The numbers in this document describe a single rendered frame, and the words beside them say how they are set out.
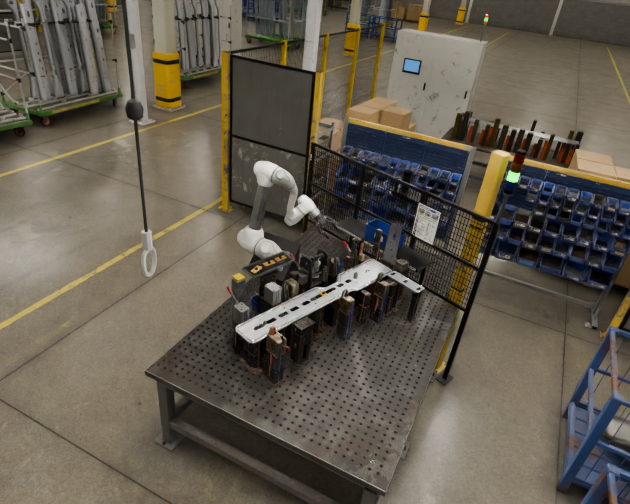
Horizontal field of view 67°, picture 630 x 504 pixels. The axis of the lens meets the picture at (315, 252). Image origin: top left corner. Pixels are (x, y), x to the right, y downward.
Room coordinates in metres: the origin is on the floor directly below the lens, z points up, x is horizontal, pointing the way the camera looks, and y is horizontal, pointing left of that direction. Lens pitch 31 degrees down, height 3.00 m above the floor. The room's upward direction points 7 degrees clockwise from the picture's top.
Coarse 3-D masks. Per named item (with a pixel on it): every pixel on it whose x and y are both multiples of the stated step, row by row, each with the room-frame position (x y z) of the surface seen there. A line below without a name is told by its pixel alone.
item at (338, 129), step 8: (320, 120) 6.78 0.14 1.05; (328, 120) 6.83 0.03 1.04; (336, 120) 6.88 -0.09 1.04; (320, 128) 6.42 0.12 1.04; (336, 128) 6.49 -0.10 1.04; (328, 136) 6.13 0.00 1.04; (336, 136) 6.33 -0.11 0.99; (328, 144) 6.12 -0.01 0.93; (336, 144) 6.37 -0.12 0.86; (336, 160) 6.08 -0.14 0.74; (320, 168) 6.49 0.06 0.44; (328, 176) 6.10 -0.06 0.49; (328, 184) 6.10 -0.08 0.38; (320, 200) 6.13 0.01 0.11; (328, 208) 6.11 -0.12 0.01
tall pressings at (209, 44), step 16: (176, 0) 12.25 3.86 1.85; (192, 0) 12.77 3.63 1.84; (208, 0) 12.98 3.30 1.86; (192, 32) 12.60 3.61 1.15; (208, 32) 13.18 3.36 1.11; (176, 48) 12.38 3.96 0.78; (192, 48) 12.55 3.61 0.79; (208, 48) 13.13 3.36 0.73; (192, 64) 12.51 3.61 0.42; (208, 64) 13.09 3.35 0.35
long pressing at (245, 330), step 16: (352, 272) 3.04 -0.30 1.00; (368, 272) 3.07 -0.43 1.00; (384, 272) 3.09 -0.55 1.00; (320, 288) 2.78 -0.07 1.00; (336, 288) 2.81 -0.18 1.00; (352, 288) 2.83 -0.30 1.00; (288, 304) 2.56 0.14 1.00; (320, 304) 2.60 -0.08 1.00; (256, 320) 2.36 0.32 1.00; (288, 320) 2.39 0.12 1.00; (256, 336) 2.21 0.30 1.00
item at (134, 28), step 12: (132, 0) 8.86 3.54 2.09; (132, 12) 8.84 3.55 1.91; (132, 24) 8.85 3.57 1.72; (132, 36) 8.79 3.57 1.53; (132, 48) 8.77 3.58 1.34; (132, 60) 8.88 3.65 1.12; (144, 84) 8.96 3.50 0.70; (144, 96) 8.93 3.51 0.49; (144, 108) 8.91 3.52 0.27; (132, 120) 8.76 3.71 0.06; (144, 120) 8.89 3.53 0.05
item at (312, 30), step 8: (312, 0) 7.53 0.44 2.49; (320, 0) 7.57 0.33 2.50; (312, 8) 7.52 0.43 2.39; (320, 8) 7.60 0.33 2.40; (312, 16) 7.52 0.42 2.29; (320, 16) 7.62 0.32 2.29; (312, 24) 7.52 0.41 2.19; (312, 32) 7.51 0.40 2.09; (312, 40) 7.51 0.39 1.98; (304, 48) 7.55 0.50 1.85; (312, 48) 7.50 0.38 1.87; (304, 56) 7.55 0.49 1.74; (312, 56) 7.50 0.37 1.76; (304, 64) 7.54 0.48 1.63; (312, 64) 7.51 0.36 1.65
